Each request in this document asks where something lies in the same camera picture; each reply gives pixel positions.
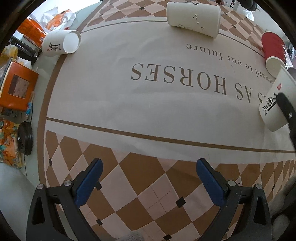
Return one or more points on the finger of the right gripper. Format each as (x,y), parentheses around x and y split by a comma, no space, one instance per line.
(289,114)

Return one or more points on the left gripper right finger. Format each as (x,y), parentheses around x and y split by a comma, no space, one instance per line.
(254,222)

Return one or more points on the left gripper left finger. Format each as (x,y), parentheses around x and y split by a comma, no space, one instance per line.
(44,222)

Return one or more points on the white cup black calligraphy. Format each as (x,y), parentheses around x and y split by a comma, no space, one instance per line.
(269,110)

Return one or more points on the red ribbed paper cup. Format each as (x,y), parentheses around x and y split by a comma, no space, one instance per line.
(274,53)

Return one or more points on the white cup with birds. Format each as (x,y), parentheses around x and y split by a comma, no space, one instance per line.
(201,18)

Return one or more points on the white cup red seal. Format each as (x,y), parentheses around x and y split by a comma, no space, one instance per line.
(61,42)

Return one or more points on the black round lid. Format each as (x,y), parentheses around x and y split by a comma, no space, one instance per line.
(25,138)

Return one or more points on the orange box with window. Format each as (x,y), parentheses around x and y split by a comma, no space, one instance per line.
(17,84)

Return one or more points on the checkered printed table mat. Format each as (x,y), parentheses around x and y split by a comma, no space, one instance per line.
(149,100)

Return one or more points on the white plastic bags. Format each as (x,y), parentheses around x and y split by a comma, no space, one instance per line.
(52,20)

